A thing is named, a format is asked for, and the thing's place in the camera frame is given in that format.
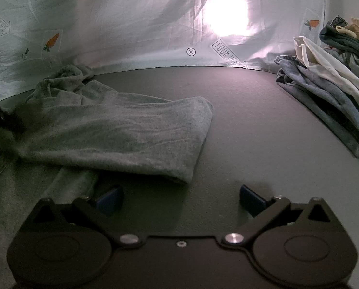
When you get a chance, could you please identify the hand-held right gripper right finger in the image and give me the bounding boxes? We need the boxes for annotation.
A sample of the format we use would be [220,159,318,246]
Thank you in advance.
[222,184,346,247]

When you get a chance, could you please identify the dark green garment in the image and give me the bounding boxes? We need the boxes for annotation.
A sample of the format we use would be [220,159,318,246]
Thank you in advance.
[319,26,359,58]

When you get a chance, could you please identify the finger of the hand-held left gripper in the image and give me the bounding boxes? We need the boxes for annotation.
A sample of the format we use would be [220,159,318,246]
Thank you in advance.
[0,96,25,137]

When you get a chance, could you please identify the white shirt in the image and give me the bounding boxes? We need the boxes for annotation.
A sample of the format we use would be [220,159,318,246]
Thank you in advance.
[292,35,359,125]

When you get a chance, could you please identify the grey zip hoodie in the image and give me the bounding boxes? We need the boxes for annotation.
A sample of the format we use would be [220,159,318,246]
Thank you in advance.
[0,64,215,289]

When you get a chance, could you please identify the blue-grey sweatshirt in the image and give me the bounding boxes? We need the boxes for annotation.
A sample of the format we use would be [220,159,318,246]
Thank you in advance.
[274,55,359,160]

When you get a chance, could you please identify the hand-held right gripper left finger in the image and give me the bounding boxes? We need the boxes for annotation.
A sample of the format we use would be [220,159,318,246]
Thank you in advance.
[18,185,141,246]

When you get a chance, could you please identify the denim jeans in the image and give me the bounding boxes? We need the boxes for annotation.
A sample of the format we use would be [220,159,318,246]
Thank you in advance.
[326,16,349,29]

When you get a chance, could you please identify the grey garment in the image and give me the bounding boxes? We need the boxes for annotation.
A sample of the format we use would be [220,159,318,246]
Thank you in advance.
[329,47,359,81]

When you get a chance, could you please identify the printed pale bed sheet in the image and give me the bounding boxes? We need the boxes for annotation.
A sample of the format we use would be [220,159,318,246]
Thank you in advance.
[0,0,328,104]

